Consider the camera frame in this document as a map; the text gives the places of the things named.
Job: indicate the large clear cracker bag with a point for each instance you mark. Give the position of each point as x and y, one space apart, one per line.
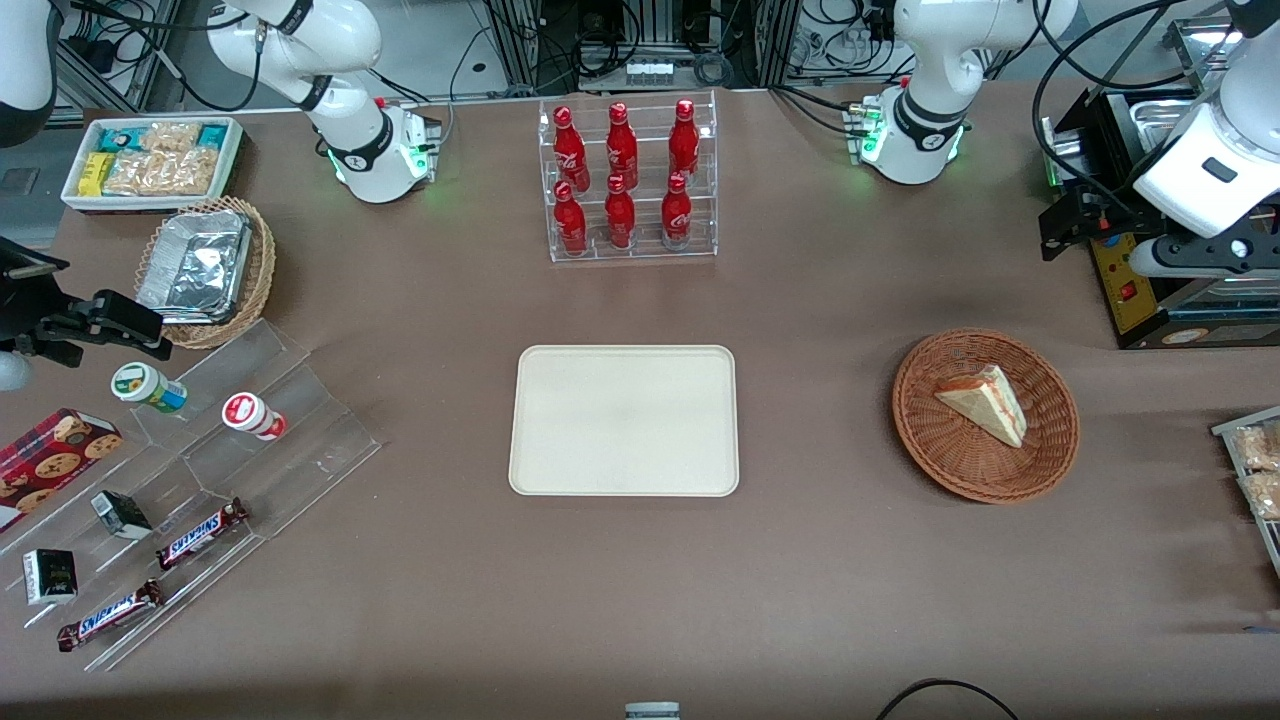
165 172

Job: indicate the teal snack packet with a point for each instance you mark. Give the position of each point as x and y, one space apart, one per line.
120 137
213 135

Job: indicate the black and white chocolate box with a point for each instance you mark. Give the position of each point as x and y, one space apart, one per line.
50 577

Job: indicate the yellow snack packet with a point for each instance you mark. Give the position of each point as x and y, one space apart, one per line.
95 175

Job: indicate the white plastic snack bin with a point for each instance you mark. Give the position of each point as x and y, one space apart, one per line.
235 165

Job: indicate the red label yogurt cup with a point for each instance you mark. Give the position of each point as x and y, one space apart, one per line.
252 415

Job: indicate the grey snack tray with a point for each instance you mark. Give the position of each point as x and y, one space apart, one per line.
1235 420

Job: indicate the green label yogurt cup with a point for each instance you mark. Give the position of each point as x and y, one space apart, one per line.
145 387

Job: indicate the snickers chocolate bar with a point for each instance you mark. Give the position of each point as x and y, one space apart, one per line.
110 615
200 533

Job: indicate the white power strip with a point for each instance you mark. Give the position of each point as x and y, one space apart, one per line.
650 72

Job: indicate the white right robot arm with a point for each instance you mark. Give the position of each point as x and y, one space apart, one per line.
340 40

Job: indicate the clear bagged pastry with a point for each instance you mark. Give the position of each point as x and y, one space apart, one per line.
1260 448
1265 495

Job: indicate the round brown wicker basket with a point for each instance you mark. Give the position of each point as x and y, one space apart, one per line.
960 460

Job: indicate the red tartan cookie box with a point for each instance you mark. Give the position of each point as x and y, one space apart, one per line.
50 465

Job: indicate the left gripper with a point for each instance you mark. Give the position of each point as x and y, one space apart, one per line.
1103 213

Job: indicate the grey white device edge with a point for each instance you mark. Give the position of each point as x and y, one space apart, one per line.
652 712

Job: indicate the triangular sandwich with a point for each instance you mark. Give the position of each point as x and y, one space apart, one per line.
985 402

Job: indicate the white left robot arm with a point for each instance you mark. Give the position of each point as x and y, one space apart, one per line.
940 60

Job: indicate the black food warmer cabinet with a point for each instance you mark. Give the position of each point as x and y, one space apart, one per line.
1150 310

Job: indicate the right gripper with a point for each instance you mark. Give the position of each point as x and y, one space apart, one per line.
38 309

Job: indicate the beige rectangular tray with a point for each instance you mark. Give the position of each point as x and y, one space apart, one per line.
623 420

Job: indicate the small black chocolate box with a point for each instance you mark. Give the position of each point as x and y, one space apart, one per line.
122 515

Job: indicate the clear acrylic stepped display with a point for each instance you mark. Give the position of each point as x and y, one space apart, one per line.
300 420

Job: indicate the red cola bottle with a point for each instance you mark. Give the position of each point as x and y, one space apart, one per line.
620 220
570 155
570 225
684 145
622 150
677 215

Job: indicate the small clear cracker bag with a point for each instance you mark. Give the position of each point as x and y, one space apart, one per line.
170 137

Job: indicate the light wicker basket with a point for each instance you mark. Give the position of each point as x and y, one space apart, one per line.
262 270

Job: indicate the aluminium foil container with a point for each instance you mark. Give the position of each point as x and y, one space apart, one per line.
195 265

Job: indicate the clear acrylic bottle rack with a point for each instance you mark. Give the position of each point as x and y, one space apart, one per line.
645 250

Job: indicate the stainless steel pan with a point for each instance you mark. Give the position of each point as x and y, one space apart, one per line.
1165 120

